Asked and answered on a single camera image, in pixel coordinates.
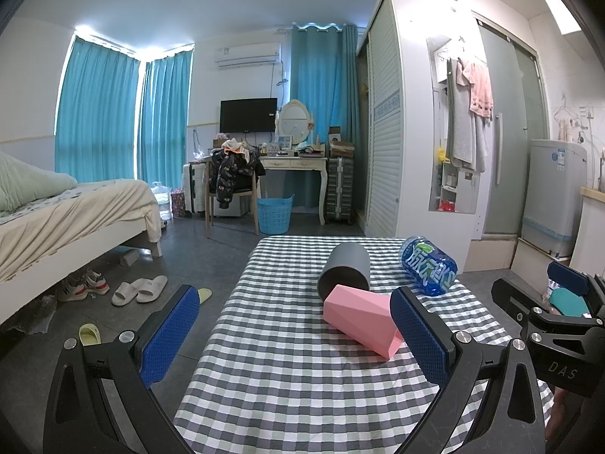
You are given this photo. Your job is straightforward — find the flat cardboard box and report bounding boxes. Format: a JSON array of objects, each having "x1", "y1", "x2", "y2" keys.
[{"x1": 512, "y1": 238, "x2": 574, "y2": 276}]

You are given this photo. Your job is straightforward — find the frosted glass shower door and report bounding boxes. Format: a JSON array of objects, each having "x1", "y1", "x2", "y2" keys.
[{"x1": 476, "y1": 18, "x2": 552, "y2": 238}]

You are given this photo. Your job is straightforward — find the silver suitcase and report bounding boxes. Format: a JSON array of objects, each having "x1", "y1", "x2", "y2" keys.
[{"x1": 326, "y1": 156, "x2": 355, "y2": 222}]

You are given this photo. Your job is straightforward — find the stack of brown boxes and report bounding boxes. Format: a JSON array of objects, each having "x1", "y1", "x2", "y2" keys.
[{"x1": 329, "y1": 126, "x2": 356, "y2": 159}]

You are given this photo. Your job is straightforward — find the teal rounded object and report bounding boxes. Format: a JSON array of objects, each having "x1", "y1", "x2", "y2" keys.
[{"x1": 549, "y1": 288, "x2": 591, "y2": 317}]

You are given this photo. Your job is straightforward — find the black television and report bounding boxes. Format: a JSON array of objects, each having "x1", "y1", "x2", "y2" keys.
[{"x1": 220, "y1": 98, "x2": 278, "y2": 134}]

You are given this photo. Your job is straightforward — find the cream vanity desk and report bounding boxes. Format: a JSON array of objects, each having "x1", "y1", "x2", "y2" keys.
[{"x1": 258, "y1": 152, "x2": 329, "y2": 226}]

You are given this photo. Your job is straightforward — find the bed with beige sheet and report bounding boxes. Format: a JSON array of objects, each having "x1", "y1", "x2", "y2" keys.
[{"x1": 0, "y1": 151, "x2": 164, "y2": 327}]

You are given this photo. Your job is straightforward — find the tall teal curtain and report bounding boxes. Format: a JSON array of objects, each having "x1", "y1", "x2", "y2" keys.
[{"x1": 289, "y1": 23, "x2": 361, "y2": 210}]

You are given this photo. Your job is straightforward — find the wooden chair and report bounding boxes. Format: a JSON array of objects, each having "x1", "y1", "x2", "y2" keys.
[{"x1": 204, "y1": 151, "x2": 262, "y2": 238}]

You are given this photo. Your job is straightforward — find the pink hanging towel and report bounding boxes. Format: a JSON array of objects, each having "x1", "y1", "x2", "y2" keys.
[{"x1": 461, "y1": 59, "x2": 495, "y2": 119}]

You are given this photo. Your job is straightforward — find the grey cup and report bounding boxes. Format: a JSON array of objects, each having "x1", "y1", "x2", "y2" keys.
[{"x1": 317, "y1": 242, "x2": 371, "y2": 300}]

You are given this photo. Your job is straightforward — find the white counter cabinet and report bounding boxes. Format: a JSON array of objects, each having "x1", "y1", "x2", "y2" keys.
[{"x1": 569, "y1": 186, "x2": 605, "y2": 272}]

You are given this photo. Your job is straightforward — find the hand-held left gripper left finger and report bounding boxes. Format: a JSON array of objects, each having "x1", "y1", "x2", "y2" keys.
[{"x1": 42, "y1": 285, "x2": 202, "y2": 454}]

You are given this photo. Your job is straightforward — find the grey hanging towel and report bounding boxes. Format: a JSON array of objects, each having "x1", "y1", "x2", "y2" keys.
[{"x1": 446, "y1": 58, "x2": 479, "y2": 171}]

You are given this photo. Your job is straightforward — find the white sneaker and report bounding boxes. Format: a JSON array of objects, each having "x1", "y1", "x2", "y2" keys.
[
  {"x1": 57, "y1": 277, "x2": 87, "y2": 303},
  {"x1": 82, "y1": 269, "x2": 111, "y2": 296}
]

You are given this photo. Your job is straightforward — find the wide teal curtain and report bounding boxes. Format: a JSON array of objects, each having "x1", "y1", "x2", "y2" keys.
[{"x1": 54, "y1": 35, "x2": 143, "y2": 183}]

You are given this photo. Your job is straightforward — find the dark patterned jacket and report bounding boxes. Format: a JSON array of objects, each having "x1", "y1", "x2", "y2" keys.
[{"x1": 208, "y1": 146, "x2": 266, "y2": 210}]

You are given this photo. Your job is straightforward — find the checkered tablecloth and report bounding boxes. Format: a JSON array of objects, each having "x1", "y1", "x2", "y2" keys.
[{"x1": 172, "y1": 235, "x2": 555, "y2": 454}]

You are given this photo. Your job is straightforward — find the pink faceted cup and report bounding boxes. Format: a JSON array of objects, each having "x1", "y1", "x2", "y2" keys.
[{"x1": 323, "y1": 284, "x2": 404, "y2": 359}]

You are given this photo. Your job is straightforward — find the blue water bottle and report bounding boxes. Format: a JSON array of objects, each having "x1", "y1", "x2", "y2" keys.
[{"x1": 401, "y1": 235, "x2": 458, "y2": 297}]

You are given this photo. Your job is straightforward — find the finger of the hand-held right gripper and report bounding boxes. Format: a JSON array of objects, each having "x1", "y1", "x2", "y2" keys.
[
  {"x1": 492, "y1": 277, "x2": 549, "y2": 325},
  {"x1": 547, "y1": 261, "x2": 605, "y2": 325}
]

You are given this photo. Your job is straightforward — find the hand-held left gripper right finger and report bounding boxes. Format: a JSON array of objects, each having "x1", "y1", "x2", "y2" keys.
[{"x1": 390, "y1": 286, "x2": 552, "y2": 454}]

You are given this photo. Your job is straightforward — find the white wardrobe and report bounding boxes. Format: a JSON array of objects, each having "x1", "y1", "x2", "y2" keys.
[{"x1": 355, "y1": 0, "x2": 489, "y2": 271}]

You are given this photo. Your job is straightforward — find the blue laundry basket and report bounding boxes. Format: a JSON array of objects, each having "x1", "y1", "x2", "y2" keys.
[{"x1": 256, "y1": 194, "x2": 296, "y2": 235}]

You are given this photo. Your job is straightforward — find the pale green quilt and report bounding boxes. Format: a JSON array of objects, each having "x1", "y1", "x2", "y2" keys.
[{"x1": 0, "y1": 151, "x2": 79, "y2": 213}]

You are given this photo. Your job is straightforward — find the narrow teal curtain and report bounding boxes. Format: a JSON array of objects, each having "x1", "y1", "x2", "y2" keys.
[{"x1": 137, "y1": 50, "x2": 194, "y2": 191}]

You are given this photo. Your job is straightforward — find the white air conditioner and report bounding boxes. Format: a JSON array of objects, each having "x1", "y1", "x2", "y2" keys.
[{"x1": 214, "y1": 42, "x2": 282, "y2": 68}]

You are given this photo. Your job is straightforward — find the white suitcase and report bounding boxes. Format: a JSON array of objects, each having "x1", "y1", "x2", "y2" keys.
[{"x1": 183, "y1": 161, "x2": 209, "y2": 219}]

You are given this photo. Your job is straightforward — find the wall clothes hanger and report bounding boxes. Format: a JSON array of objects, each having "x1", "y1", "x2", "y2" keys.
[{"x1": 553, "y1": 96, "x2": 588, "y2": 141}]

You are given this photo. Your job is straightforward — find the person's right hand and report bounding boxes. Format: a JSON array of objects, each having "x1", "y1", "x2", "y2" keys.
[{"x1": 549, "y1": 384, "x2": 570, "y2": 432}]

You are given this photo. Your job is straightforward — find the white washing machine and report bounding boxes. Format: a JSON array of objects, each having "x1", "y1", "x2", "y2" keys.
[{"x1": 520, "y1": 139, "x2": 589, "y2": 257}]

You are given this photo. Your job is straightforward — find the white slipper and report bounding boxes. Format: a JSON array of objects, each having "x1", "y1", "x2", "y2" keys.
[
  {"x1": 111, "y1": 281, "x2": 143, "y2": 307},
  {"x1": 137, "y1": 275, "x2": 169, "y2": 304}
]

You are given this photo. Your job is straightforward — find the oval vanity mirror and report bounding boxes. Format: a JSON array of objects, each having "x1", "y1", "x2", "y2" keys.
[{"x1": 275, "y1": 99, "x2": 314, "y2": 141}]

